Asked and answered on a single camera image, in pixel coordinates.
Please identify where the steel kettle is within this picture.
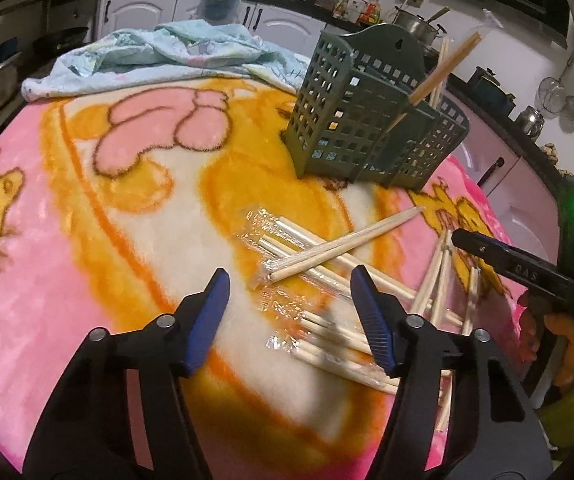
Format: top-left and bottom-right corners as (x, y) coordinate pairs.
(514, 105), (548, 142)

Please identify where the pink printed blanket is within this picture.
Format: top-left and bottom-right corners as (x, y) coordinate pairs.
(0, 72), (532, 480)

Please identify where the dark blue casserole pot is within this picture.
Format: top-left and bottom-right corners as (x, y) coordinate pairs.
(467, 65), (518, 116)

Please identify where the large steel stockpot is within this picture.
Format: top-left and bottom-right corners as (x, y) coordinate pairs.
(392, 5), (452, 46)

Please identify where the pile of ginger roots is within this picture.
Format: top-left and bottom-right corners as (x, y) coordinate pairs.
(542, 142), (572, 176)

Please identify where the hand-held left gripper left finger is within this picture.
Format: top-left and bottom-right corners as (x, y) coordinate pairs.
(24, 267), (231, 480)

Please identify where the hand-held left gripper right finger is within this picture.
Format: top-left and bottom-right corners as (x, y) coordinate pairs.
(349, 264), (552, 480)

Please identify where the black wok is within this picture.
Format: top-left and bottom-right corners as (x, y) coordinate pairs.
(34, 25), (90, 58)

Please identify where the pile of chopsticks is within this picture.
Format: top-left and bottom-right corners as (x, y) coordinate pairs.
(234, 205), (482, 441)

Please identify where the wire mesh strainer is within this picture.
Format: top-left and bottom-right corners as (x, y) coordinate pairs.
(538, 45), (574, 111)

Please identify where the row of condiment bottles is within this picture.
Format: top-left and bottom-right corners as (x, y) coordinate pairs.
(334, 0), (384, 26)

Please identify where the black kitchen countertop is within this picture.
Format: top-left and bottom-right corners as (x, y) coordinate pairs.
(42, 0), (574, 186)

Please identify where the metal shelf rack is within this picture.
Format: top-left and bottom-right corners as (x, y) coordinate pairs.
(0, 0), (98, 128)

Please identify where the light blue printed cloth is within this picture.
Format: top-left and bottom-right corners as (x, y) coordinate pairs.
(21, 19), (312, 101)

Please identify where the person's right hand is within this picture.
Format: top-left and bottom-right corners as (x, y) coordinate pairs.
(537, 310), (574, 390)

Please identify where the green plastic utensil holder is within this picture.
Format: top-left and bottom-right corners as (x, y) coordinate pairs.
(283, 24), (470, 193)

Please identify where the blue hanging bag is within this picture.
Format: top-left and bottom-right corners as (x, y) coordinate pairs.
(199, 0), (240, 23)

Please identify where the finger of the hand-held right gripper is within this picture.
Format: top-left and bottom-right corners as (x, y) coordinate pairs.
(451, 228), (562, 322)

